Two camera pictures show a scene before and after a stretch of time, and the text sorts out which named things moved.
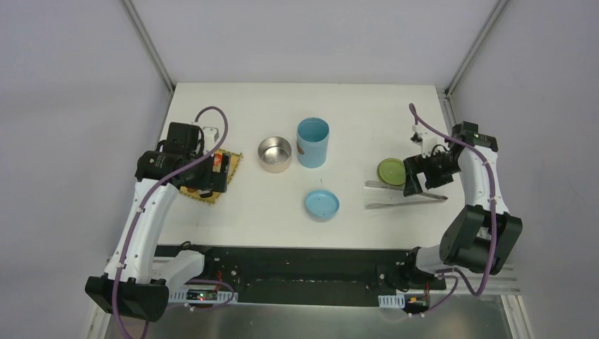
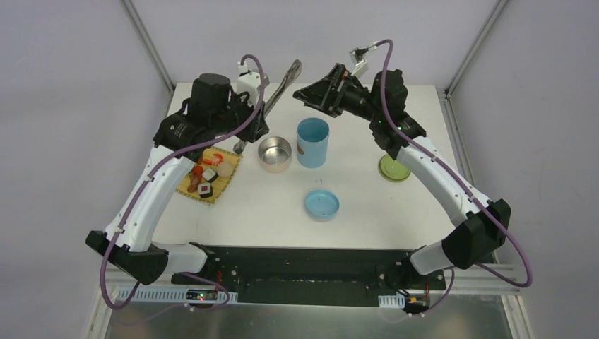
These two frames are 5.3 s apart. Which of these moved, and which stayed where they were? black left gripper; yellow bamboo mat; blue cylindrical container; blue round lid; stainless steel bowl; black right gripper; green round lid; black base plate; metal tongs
Moved: metal tongs; black right gripper; black left gripper
Stayed: stainless steel bowl; blue round lid; yellow bamboo mat; blue cylindrical container; green round lid; black base plate
